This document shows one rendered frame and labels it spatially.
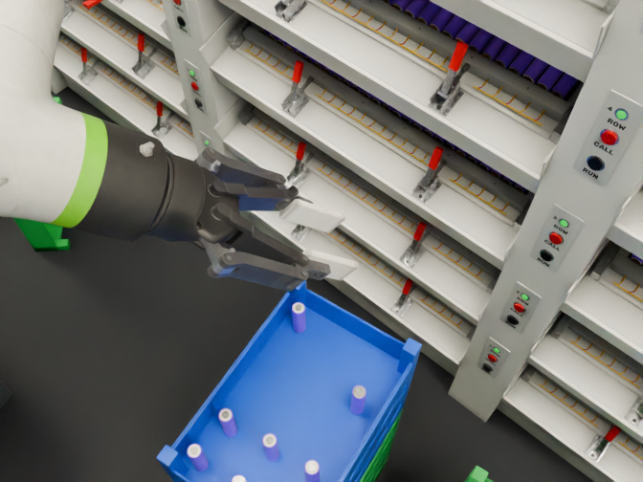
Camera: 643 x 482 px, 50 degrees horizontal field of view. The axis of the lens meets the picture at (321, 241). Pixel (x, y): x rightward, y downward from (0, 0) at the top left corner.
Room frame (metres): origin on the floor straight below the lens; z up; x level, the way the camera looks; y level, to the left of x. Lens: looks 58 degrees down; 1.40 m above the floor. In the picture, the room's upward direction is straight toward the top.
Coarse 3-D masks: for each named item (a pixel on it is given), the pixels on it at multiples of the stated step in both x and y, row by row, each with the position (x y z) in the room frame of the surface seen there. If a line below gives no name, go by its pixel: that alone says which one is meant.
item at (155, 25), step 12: (108, 0) 1.08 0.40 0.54; (132, 0) 1.07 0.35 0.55; (144, 0) 1.06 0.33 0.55; (120, 12) 1.07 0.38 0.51; (132, 12) 1.04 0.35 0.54; (144, 12) 1.04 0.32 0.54; (156, 12) 1.03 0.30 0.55; (144, 24) 1.01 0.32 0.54; (156, 24) 1.01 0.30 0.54; (156, 36) 1.00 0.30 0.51; (168, 36) 0.96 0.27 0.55; (168, 48) 0.99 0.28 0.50
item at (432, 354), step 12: (72, 84) 1.37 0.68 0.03; (84, 96) 1.34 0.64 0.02; (108, 108) 1.26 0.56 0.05; (120, 120) 1.24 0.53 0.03; (252, 216) 0.93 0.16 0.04; (264, 228) 0.90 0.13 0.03; (348, 288) 0.73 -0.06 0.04; (360, 300) 0.71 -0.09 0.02; (372, 312) 0.69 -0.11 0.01; (396, 324) 0.65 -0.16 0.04; (408, 336) 0.63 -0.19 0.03; (432, 360) 0.58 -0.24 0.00; (444, 360) 0.57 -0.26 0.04; (456, 372) 0.54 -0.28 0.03
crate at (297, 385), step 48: (288, 336) 0.42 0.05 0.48; (336, 336) 0.42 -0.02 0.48; (384, 336) 0.40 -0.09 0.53; (240, 384) 0.34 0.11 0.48; (288, 384) 0.34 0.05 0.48; (336, 384) 0.34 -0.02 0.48; (384, 384) 0.34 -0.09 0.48; (192, 432) 0.27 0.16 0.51; (240, 432) 0.28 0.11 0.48; (288, 432) 0.28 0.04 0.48; (336, 432) 0.28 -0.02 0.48; (192, 480) 0.22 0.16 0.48; (288, 480) 0.22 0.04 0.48; (336, 480) 0.22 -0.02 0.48
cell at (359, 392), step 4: (356, 388) 0.32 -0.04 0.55; (360, 388) 0.32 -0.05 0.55; (364, 388) 0.32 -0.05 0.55; (352, 392) 0.31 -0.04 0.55; (356, 392) 0.31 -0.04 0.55; (360, 392) 0.31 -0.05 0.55; (364, 392) 0.31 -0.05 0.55; (352, 396) 0.31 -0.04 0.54; (356, 396) 0.30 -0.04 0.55; (360, 396) 0.30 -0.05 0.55; (364, 396) 0.30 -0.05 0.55; (352, 400) 0.31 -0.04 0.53; (356, 400) 0.30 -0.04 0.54; (360, 400) 0.30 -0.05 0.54; (364, 400) 0.30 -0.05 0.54; (352, 404) 0.31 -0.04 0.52; (356, 404) 0.30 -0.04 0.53; (360, 404) 0.30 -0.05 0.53; (364, 404) 0.31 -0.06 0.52; (352, 408) 0.30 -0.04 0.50; (356, 408) 0.30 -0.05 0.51; (360, 408) 0.30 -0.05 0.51; (352, 412) 0.30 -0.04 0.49; (356, 412) 0.30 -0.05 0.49; (360, 412) 0.30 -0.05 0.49
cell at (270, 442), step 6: (264, 438) 0.25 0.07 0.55; (270, 438) 0.25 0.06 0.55; (276, 438) 0.25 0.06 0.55; (264, 444) 0.25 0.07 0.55; (270, 444) 0.25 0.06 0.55; (276, 444) 0.25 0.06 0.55; (264, 450) 0.25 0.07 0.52; (270, 450) 0.24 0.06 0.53; (276, 450) 0.24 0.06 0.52; (270, 456) 0.24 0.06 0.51; (276, 456) 0.24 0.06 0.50
